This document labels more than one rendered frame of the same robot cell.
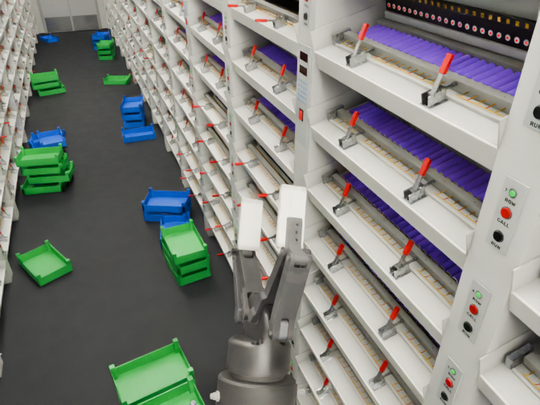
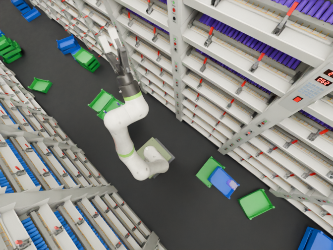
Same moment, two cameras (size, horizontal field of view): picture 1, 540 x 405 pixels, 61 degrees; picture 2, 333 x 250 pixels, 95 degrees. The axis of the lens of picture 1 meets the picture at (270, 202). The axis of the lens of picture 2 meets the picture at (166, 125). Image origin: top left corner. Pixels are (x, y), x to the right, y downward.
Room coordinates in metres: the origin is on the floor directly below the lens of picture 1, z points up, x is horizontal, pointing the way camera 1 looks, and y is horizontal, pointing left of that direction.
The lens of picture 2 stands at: (-0.16, -0.01, 1.99)
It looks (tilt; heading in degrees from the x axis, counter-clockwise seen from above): 69 degrees down; 348
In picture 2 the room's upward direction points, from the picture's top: 15 degrees counter-clockwise
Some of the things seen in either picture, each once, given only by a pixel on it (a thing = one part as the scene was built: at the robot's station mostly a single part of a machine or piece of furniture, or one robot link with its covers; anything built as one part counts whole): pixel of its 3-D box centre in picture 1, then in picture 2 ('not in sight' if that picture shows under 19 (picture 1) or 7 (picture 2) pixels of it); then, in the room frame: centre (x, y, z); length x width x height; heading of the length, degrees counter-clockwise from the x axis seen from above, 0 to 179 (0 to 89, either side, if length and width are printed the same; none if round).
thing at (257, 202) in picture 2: not in sight; (255, 203); (-0.73, -0.64, 0.04); 0.30 x 0.20 x 0.08; 87
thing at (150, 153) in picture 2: not in sight; (152, 154); (0.18, 0.13, 0.48); 0.16 x 0.13 x 0.19; 17
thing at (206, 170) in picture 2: not in sight; (209, 171); (-0.22, -0.37, 0.04); 0.30 x 0.20 x 0.08; 112
